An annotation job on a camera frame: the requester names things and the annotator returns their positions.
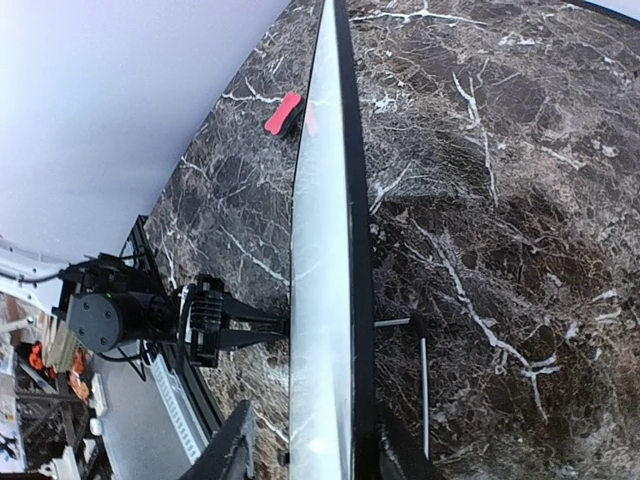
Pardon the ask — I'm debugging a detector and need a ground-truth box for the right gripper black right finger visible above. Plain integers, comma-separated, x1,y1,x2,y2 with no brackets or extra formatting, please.
377,417,443,480

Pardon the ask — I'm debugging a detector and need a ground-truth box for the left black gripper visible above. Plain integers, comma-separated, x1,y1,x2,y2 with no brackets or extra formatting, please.
175,274,288,369

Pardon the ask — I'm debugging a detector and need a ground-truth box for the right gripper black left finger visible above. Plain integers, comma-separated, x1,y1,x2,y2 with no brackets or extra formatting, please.
179,400,257,480

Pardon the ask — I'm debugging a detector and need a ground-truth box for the white whiteboard black frame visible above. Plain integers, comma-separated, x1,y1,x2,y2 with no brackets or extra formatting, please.
289,1,399,479

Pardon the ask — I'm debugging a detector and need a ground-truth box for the red whiteboard eraser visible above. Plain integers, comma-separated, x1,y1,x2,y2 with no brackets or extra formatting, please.
264,92,304,137

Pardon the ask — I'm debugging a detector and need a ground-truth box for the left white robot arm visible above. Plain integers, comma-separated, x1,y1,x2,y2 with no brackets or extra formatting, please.
1,240,289,370

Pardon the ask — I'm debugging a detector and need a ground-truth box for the grey slotted cable duct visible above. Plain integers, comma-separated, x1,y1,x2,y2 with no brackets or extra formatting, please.
150,350,211,465

